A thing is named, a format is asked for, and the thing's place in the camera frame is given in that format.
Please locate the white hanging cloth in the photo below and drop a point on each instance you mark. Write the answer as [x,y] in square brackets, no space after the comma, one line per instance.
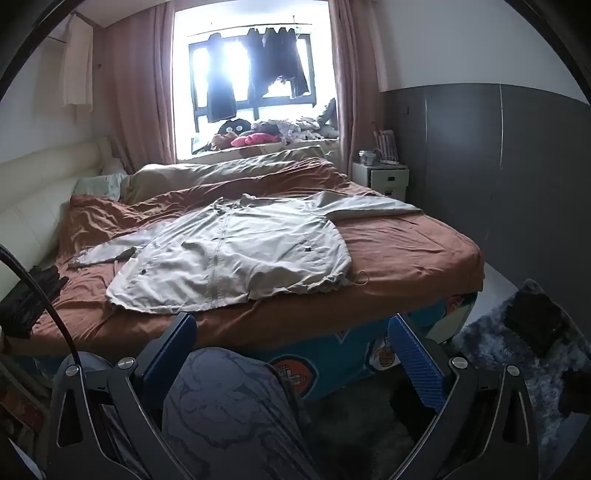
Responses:
[78,64]

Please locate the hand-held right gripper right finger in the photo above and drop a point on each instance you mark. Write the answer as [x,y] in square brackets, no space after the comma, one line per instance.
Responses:
[415,364]

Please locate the pink curtain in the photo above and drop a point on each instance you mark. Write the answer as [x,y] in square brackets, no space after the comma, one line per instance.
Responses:
[138,83]
[360,78]

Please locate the beige zip jacket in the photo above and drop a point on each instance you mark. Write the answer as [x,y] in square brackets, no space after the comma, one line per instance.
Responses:
[240,258]

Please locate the window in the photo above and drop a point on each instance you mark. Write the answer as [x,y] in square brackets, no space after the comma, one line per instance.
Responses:
[272,115]

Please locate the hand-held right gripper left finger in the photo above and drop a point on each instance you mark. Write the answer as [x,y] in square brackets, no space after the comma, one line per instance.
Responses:
[171,353]

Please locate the pink plush toy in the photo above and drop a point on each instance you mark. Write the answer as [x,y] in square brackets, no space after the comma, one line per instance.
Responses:
[256,139]

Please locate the brown blanket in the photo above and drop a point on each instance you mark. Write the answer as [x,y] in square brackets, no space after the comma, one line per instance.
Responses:
[406,249]

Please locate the grey shaggy rug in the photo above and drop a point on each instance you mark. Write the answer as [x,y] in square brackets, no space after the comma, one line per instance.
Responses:
[489,355]

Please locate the striped bag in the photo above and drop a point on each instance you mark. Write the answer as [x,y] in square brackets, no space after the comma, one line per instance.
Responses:
[385,145]

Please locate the blue cartoon printed bed sheet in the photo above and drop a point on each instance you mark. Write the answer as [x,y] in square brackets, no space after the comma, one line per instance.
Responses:
[341,355]

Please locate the black cloth item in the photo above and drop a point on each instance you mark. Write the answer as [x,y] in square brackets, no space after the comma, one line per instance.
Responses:
[535,318]

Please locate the dark hanging garment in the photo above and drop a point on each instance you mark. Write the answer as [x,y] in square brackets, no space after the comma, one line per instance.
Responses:
[279,60]
[221,83]

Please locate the person's leg in patterned pants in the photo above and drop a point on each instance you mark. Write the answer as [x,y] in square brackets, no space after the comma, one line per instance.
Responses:
[231,415]

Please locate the small jar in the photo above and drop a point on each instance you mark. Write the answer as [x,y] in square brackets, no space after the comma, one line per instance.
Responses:
[368,157]

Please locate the black plush toy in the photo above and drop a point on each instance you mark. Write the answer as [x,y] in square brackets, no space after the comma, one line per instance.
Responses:
[233,127]

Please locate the beige folded duvet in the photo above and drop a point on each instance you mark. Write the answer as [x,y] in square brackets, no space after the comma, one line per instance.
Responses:
[184,177]

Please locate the white nightstand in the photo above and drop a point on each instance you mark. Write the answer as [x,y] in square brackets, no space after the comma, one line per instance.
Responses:
[388,181]

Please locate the pale pillow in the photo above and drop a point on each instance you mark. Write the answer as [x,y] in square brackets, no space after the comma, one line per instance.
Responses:
[99,185]

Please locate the grey plush toy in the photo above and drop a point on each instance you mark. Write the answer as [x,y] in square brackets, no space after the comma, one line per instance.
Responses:
[330,113]

